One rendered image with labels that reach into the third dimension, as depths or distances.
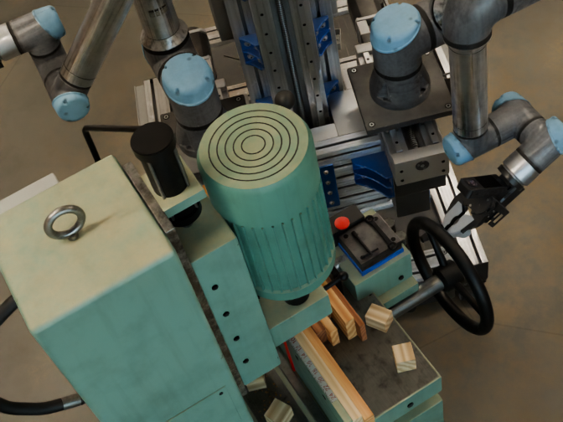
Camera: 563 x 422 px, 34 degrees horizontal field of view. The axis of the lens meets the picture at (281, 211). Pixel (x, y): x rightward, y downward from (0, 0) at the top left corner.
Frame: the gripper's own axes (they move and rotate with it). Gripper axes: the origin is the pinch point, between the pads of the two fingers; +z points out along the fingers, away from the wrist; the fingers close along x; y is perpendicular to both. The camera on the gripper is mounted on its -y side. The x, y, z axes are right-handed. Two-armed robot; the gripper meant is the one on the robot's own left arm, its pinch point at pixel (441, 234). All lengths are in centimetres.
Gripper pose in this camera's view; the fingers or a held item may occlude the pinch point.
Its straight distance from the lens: 210.9
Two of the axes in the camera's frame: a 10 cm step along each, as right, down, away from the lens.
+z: -6.9, 6.8, 2.5
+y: 5.8, 3.0, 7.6
